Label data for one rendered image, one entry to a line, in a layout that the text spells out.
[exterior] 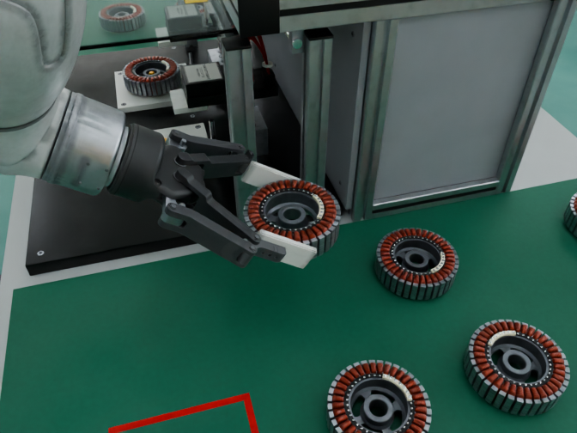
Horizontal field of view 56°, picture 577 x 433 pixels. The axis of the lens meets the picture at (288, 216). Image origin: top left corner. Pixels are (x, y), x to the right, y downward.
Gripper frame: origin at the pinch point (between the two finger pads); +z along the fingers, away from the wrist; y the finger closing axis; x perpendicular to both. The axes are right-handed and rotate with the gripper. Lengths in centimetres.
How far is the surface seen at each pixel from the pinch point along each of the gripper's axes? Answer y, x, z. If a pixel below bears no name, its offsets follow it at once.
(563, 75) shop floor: -183, 4, 187
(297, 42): -15.8, 13.3, -4.4
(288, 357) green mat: 9.2, -13.7, 6.8
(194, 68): -34.3, -4.3, -9.9
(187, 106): -29.5, -8.3, -9.3
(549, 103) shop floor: -158, -6, 170
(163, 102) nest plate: -48, -20, -9
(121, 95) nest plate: -52, -25, -16
